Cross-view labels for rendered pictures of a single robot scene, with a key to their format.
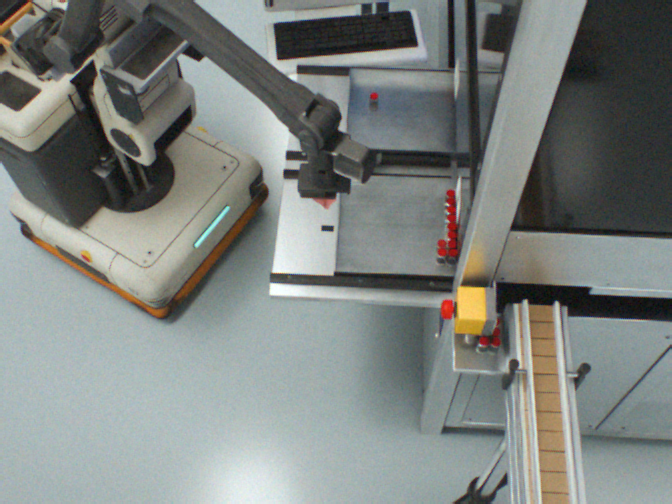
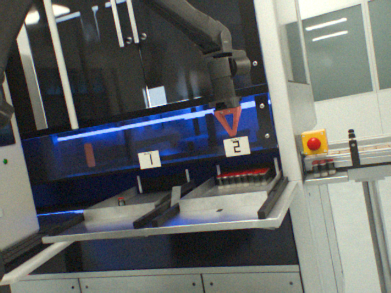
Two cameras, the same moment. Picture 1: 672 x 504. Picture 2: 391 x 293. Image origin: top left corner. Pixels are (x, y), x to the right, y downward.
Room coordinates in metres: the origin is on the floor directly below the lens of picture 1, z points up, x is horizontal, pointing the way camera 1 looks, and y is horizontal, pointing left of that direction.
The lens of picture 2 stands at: (0.67, 1.05, 1.14)
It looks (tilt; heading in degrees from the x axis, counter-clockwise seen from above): 4 degrees down; 286
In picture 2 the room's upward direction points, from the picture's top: 11 degrees counter-clockwise
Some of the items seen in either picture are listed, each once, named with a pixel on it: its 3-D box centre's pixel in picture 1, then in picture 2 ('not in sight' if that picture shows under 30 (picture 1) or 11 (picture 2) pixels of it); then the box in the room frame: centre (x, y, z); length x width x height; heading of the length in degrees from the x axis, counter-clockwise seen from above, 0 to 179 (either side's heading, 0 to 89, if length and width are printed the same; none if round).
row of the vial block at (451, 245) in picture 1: (450, 227); (241, 179); (0.91, -0.26, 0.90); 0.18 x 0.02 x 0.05; 175
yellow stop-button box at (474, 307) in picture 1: (473, 310); (314, 141); (0.66, -0.27, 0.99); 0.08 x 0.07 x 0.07; 84
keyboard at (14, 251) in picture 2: (344, 33); (27, 247); (1.63, -0.05, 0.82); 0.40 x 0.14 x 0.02; 95
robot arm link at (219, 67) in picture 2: (325, 151); (220, 69); (0.86, 0.01, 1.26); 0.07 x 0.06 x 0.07; 58
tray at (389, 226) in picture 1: (411, 227); (236, 187); (0.92, -0.17, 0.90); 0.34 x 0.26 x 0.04; 85
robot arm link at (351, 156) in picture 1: (341, 145); (226, 56); (0.85, -0.02, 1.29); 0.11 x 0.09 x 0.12; 58
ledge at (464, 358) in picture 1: (485, 344); (327, 176); (0.64, -0.31, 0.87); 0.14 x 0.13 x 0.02; 84
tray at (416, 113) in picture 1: (414, 113); (144, 198); (1.26, -0.21, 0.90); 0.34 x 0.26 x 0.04; 84
